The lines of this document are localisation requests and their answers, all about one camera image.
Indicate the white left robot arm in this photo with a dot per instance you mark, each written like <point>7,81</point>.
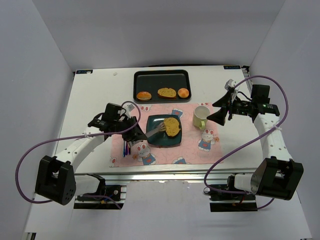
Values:
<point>56,179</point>

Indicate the aluminium front table rail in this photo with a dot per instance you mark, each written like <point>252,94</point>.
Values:
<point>181,173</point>

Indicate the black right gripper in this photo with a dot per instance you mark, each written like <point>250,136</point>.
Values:
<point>230,108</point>

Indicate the iridescent purple spoon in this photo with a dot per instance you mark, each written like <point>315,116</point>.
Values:
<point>124,149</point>

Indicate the seeded bread slice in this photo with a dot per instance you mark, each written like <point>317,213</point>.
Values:
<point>172,126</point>
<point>167,93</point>

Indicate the iridescent purple knife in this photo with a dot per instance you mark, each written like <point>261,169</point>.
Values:
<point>129,148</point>

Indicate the green and white mug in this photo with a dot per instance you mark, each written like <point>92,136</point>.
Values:
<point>200,115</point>

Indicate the pink bunny placemat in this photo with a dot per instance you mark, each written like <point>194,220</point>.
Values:
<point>196,147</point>

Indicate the plain golden round bun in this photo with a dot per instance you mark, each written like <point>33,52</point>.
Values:
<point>183,93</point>

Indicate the sesame round bun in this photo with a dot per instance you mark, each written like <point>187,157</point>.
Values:
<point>144,96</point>

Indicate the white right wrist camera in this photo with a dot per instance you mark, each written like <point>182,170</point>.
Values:
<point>230,84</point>

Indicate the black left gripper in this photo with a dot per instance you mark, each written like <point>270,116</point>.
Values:
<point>131,130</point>

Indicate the black baking tray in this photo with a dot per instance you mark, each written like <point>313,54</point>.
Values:
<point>152,80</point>

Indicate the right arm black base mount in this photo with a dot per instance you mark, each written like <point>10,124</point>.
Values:
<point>220,202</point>

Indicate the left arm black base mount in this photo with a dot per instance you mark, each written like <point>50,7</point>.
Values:
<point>94,193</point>

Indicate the iridescent fork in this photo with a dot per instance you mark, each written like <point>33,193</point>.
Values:
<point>127,148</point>

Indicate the dark teal square plate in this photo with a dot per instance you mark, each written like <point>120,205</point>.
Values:
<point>161,139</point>

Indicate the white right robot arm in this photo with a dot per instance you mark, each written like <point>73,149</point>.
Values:
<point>278,175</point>

